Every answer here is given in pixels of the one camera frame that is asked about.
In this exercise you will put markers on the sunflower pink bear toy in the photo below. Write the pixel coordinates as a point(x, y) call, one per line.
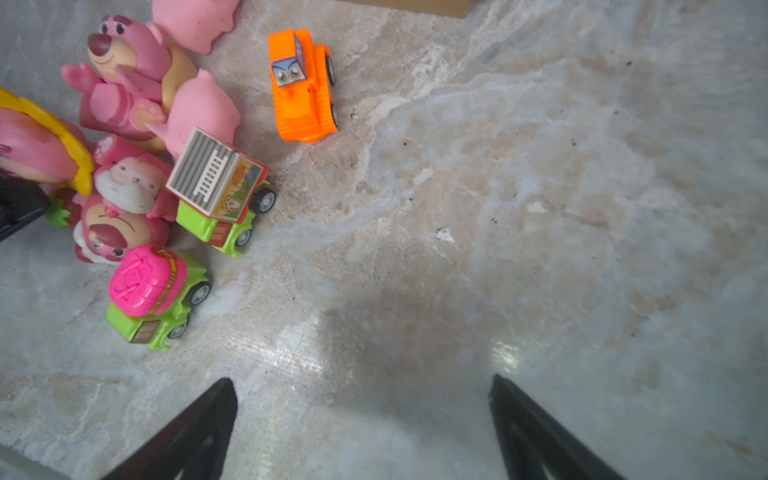
point(51, 153)

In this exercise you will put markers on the small pink bear figure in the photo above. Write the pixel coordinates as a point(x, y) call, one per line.
point(132, 180)

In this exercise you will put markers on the pink bear figure lying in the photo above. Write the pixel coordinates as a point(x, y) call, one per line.
point(100, 238)

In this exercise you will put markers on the green truck pink load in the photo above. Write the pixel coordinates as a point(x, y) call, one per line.
point(152, 293)

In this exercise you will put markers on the green truck with box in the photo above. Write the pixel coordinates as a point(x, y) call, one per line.
point(221, 191)

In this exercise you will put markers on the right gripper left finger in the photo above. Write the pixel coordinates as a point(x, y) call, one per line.
point(193, 445)

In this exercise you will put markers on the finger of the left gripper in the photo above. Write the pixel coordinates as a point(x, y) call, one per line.
point(22, 202)

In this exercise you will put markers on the pink pig near shelf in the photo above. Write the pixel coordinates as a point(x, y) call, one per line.
point(194, 24)

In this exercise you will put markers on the wooden three-tier shelf black frame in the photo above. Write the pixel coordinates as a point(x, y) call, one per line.
point(448, 8)

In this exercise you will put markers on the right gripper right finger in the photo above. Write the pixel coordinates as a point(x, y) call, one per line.
point(534, 445)

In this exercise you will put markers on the pink pig in pile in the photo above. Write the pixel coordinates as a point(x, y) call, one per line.
point(200, 103)

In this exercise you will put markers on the orange toy bulldozer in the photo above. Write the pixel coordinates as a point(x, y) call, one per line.
point(302, 76)

